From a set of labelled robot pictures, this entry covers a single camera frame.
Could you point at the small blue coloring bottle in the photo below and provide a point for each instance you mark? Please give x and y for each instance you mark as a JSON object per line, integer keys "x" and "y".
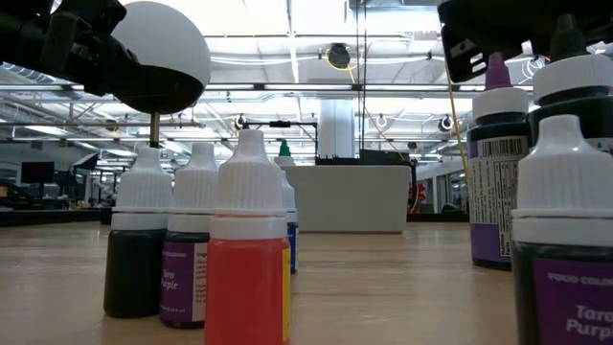
{"x": 292, "y": 239}

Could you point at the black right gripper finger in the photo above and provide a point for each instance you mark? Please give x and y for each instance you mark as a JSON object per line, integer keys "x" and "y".
{"x": 467, "y": 38}
{"x": 483, "y": 14}

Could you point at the small dark green coloring bottle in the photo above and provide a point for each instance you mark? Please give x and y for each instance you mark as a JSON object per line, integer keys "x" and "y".
{"x": 136, "y": 268}

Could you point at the small purple-label coloring bottle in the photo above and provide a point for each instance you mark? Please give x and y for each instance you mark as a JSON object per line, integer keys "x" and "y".
{"x": 184, "y": 282}
{"x": 565, "y": 191}

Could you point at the large green-capped coloring bottle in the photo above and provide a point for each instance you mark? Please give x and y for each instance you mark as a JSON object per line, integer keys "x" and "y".
{"x": 285, "y": 147}

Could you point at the black equipment case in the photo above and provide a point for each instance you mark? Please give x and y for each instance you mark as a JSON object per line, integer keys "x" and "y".
{"x": 383, "y": 157}

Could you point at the small orange coloring bottle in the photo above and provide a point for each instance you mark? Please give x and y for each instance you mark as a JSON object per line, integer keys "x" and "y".
{"x": 244, "y": 287}

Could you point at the large black-capped coloring bottle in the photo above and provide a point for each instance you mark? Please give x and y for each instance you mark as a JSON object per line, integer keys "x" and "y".
{"x": 570, "y": 76}

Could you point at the black metal stand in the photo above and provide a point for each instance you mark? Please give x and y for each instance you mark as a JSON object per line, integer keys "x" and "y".
{"x": 280, "y": 123}

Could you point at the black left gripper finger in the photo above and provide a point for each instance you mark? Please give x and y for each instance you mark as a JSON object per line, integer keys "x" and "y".
{"x": 115, "y": 72}

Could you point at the black computer monitor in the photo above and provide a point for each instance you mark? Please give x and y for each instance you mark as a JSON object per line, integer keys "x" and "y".
{"x": 37, "y": 172}

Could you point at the white plastic storage bin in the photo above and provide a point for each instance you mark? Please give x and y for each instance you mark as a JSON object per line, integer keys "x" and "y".
{"x": 349, "y": 201}

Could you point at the large purple-capped coloring bottle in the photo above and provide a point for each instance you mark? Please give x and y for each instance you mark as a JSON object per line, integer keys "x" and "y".
{"x": 493, "y": 191}

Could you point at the white globe table lamp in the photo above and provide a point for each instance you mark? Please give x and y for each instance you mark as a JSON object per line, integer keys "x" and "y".
{"x": 167, "y": 43}

